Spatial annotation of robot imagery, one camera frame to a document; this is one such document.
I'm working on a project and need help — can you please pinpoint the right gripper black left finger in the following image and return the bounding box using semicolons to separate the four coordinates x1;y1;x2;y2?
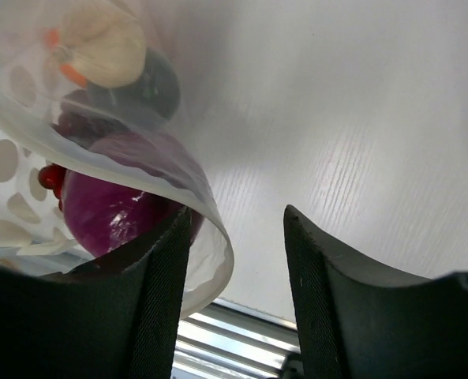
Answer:
0;208;192;378

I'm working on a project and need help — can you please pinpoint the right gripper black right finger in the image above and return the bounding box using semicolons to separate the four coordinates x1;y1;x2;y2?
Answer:
283;206;468;378

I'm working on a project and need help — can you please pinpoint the purple onion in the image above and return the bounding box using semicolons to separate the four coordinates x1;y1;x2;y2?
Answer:
61;132;209;257

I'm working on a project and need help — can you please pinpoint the clear zip top bag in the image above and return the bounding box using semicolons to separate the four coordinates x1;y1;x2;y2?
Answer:
0;1;234;317

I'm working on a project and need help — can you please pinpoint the red grape bunch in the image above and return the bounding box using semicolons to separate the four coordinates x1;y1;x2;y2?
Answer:
38;89;116;211

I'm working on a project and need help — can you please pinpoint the small beige mushroom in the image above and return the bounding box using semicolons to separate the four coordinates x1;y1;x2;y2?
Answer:
51;1;146;88

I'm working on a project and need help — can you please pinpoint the orange fruit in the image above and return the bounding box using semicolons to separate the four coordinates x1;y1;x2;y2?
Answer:
44;28;87;88

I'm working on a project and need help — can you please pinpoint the aluminium mounting rail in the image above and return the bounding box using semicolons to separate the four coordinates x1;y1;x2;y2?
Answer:
171;299;302;378

